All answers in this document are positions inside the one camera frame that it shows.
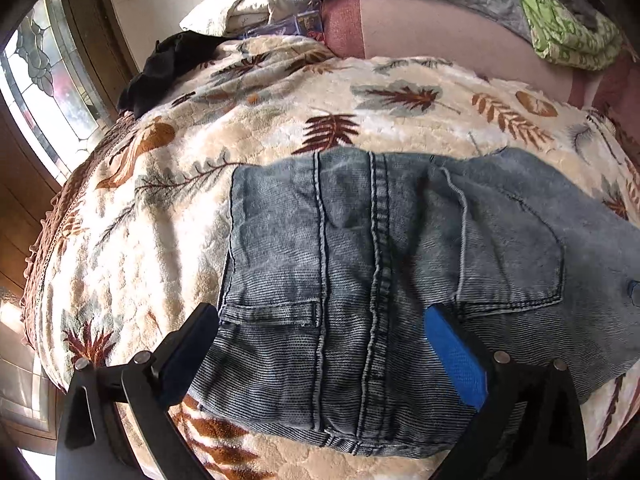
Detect purple printed item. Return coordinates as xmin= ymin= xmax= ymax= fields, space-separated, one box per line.
xmin=239 ymin=10 xmax=328 ymax=42

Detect stained glass window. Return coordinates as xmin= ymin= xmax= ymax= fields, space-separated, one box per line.
xmin=0 ymin=0 xmax=118 ymax=188

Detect white pillow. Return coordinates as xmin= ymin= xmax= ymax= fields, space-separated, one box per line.
xmin=179 ymin=0 xmax=303 ymax=38

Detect small black cloth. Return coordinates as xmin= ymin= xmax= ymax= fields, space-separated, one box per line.
xmin=117 ymin=30 xmax=223 ymax=117

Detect grey-blue denim pants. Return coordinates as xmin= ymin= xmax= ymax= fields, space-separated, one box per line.
xmin=192 ymin=146 xmax=640 ymax=457

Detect cream leaf-print blanket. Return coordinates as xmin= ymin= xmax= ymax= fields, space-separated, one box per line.
xmin=30 ymin=35 xmax=640 ymax=480

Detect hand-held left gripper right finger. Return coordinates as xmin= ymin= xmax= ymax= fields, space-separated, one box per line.
xmin=423 ymin=305 xmax=588 ymax=480

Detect brown frilled cover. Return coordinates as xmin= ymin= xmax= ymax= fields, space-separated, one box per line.
xmin=19 ymin=112 xmax=138 ymax=348

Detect green patterned quilt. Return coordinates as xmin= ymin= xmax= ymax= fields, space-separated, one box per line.
xmin=487 ymin=0 xmax=628 ymax=72

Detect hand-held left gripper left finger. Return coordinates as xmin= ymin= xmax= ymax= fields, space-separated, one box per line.
xmin=57 ymin=302 xmax=221 ymax=480

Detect pink bolster cushion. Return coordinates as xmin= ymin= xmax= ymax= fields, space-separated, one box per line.
xmin=320 ymin=0 xmax=593 ymax=107

